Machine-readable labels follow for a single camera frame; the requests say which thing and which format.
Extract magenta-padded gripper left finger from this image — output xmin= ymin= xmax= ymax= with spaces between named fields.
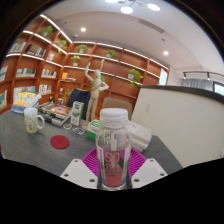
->
xmin=59 ymin=147 xmax=100 ymax=190

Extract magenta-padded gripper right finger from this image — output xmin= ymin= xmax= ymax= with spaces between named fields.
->
xmin=128 ymin=147 xmax=169 ymax=190

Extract clear bottle with pink label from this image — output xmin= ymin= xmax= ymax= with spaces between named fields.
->
xmin=95 ymin=107 xmax=133 ymax=191

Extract flat round red coaster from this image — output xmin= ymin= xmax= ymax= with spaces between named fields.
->
xmin=49 ymin=134 xmax=71 ymax=150

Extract green and white box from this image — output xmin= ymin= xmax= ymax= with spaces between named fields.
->
xmin=86 ymin=119 xmax=102 ymax=141

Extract white partition with dark top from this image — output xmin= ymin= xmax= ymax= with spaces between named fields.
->
xmin=130 ymin=85 xmax=224 ymax=168

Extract tall white green carton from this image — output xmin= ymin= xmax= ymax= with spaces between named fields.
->
xmin=70 ymin=100 xmax=85 ymax=127

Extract stack of dark books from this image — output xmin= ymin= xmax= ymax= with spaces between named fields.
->
xmin=36 ymin=102 xmax=73 ymax=127

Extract yellow striped white mug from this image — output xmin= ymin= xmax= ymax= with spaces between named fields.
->
xmin=23 ymin=107 xmax=46 ymax=135

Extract dark chair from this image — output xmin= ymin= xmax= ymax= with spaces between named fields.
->
xmin=65 ymin=87 xmax=92 ymax=120

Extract beige chair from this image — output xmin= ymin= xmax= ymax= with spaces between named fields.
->
xmin=100 ymin=96 xmax=133 ymax=121

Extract wooden artist mannequin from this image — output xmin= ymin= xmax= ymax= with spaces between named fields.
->
xmin=82 ymin=61 xmax=110 ymax=132

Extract stack of colourful books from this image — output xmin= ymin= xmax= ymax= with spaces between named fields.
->
xmin=10 ymin=91 xmax=43 ymax=115

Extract wooden shelf unit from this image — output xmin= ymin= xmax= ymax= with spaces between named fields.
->
xmin=0 ymin=13 xmax=171 ymax=118

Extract ceiling air vent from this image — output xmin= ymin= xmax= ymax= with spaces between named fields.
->
xmin=138 ymin=18 xmax=166 ymax=34

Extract ceiling lights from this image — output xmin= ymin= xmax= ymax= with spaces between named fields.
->
xmin=79 ymin=0 xmax=170 ymax=57

